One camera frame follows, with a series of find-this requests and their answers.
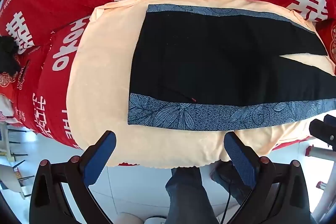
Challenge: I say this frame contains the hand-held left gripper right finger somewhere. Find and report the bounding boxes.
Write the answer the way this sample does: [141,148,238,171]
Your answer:
[224,131,317,224]

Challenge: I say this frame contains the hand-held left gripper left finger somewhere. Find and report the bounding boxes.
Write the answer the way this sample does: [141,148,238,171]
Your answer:
[29,130,117,224]

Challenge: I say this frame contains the black pants blue patterned stripe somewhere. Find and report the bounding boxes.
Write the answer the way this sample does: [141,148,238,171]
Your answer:
[128,4,336,131]

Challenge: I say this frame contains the white pole red caps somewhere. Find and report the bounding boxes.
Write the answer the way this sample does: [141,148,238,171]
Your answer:
[305,145,336,159]

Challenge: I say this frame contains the person's dark shoe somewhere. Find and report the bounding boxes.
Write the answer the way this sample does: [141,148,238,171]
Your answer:
[210,161,252,205]

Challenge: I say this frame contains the person's leg in jeans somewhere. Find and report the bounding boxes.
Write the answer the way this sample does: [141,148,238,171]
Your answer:
[165,166,218,224]

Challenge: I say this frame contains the cream blanket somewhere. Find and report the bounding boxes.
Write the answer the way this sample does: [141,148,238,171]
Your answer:
[66,0,336,169]

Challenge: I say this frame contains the red cushion gold pattern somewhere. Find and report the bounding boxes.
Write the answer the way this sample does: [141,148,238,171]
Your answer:
[315,20,336,65]

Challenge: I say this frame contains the red printed pillow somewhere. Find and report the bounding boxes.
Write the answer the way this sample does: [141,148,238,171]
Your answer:
[38,17,92,149]

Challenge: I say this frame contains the white chair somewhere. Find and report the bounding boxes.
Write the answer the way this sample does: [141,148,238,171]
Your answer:
[0,164,28,199]

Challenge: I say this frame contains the black fluffy thing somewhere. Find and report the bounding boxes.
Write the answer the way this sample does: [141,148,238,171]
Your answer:
[0,36,22,75]

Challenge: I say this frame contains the black cable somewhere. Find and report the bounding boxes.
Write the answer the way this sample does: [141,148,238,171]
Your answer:
[219,174,237,224]

